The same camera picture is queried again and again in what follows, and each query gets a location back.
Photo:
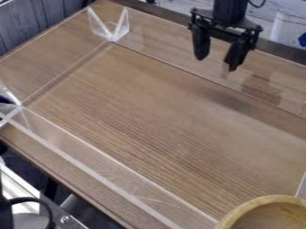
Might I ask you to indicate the blue object at edge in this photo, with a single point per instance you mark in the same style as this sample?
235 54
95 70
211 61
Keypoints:
302 40

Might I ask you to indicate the clear acrylic tray wall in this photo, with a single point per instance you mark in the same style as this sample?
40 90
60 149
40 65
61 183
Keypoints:
164 140

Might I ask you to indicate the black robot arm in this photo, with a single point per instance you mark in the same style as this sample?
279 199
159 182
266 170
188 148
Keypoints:
227 9

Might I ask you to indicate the white container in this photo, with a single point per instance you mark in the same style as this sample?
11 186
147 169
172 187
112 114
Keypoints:
287 28

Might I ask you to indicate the brown wooden bowl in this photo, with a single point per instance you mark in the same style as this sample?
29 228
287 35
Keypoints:
268 212

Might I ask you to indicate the grey metal bracket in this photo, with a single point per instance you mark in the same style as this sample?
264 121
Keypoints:
63 220

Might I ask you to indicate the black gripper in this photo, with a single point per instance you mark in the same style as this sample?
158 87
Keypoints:
240 32

